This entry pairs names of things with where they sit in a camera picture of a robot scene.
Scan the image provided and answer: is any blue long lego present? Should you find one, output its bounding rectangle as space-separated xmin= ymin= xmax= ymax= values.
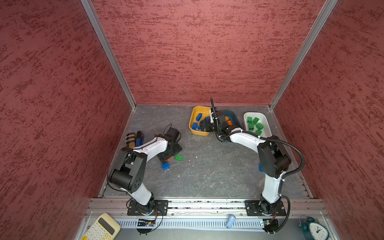
xmin=196 ymin=113 xmax=202 ymax=121

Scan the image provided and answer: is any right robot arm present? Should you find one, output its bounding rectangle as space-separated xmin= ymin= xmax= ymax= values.
xmin=194 ymin=109 xmax=292 ymax=216

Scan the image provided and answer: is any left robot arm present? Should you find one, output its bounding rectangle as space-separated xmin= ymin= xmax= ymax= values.
xmin=107 ymin=127 xmax=182 ymax=210

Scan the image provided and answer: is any yellow plastic bin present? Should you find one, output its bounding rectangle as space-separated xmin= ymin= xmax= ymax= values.
xmin=189 ymin=106 xmax=211 ymax=136

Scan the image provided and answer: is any teal plastic bin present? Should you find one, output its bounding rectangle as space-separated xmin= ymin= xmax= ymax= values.
xmin=223 ymin=110 xmax=242 ymax=128

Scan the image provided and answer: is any blue pen-like object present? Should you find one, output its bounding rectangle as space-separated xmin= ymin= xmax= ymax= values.
xmin=136 ymin=131 xmax=145 ymax=147

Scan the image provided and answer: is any white plastic bin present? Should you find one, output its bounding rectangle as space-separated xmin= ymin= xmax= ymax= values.
xmin=243 ymin=112 xmax=272 ymax=138

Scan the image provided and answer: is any plaid checkered pouch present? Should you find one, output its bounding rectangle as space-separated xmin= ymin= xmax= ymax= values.
xmin=126 ymin=133 xmax=136 ymax=149

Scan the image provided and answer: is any light blue small cylinder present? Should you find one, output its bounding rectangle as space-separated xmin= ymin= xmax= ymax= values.
xmin=226 ymin=214 xmax=236 ymax=229

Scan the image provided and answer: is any cream calculator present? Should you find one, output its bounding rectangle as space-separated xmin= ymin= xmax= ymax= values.
xmin=81 ymin=213 xmax=121 ymax=240

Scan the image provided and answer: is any teal alarm clock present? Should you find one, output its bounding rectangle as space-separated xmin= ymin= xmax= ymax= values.
xmin=300 ymin=217 xmax=330 ymax=240

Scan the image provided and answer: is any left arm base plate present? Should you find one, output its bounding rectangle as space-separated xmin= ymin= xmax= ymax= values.
xmin=127 ymin=200 xmax=169 ymax=217

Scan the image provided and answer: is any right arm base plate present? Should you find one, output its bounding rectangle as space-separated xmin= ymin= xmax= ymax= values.
xmin=245 ymin=200 xmax=287 ymax=217

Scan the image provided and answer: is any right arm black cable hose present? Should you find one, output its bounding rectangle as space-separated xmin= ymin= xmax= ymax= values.
xmin=209 ymin=96 xmax=306 ymax=233

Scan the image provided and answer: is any white slotted cable duct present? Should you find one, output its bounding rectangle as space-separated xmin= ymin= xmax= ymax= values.
xmin=115 ymin=218 xmax=264 ymax=232

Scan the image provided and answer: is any aluminium front rail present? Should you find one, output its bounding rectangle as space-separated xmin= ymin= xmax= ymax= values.
xmin=85 ymin=197 xmax=329 ymax=219

